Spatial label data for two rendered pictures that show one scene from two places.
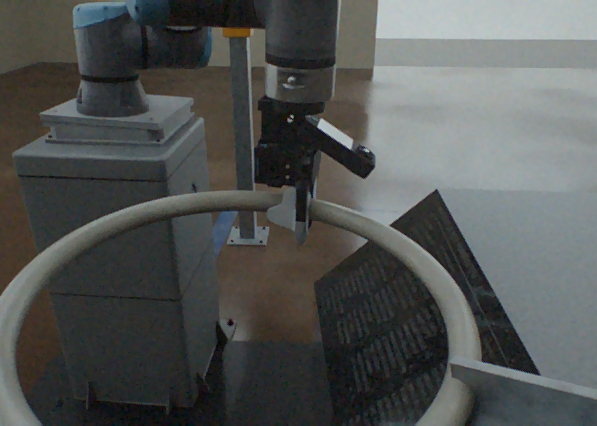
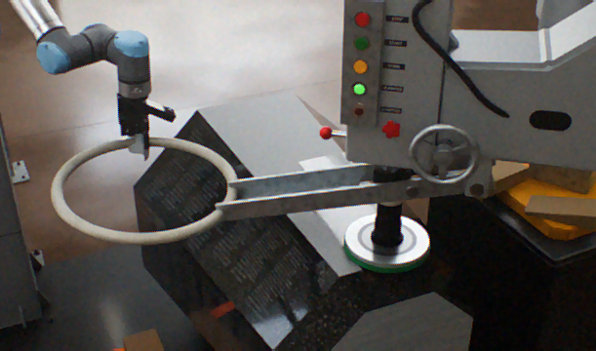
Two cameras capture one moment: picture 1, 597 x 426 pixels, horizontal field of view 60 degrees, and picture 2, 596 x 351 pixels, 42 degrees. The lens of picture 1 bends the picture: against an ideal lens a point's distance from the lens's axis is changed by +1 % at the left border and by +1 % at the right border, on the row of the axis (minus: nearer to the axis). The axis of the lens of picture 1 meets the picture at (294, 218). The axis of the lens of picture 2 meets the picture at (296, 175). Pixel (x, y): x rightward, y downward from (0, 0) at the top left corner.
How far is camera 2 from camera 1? 158 cm
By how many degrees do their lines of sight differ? 25
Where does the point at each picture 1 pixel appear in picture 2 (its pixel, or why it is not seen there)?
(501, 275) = (241, 151)
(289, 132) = (134, 109)
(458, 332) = (228, 175)
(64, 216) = not seen: outside the picture
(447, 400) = (230, 193)
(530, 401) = (253, 185)
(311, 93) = (144, 92)
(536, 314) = (258, 164)
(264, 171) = (124, 129)
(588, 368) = not seen: hidden behind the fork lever
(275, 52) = (127, 79)
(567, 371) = not seen: hidden behind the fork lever
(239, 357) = (60, 274)
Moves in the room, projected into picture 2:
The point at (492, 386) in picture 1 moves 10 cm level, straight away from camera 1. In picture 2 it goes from (242, 185) to (243, 166)
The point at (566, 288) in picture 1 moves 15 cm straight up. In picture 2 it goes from (268, 149) to (267, 106)
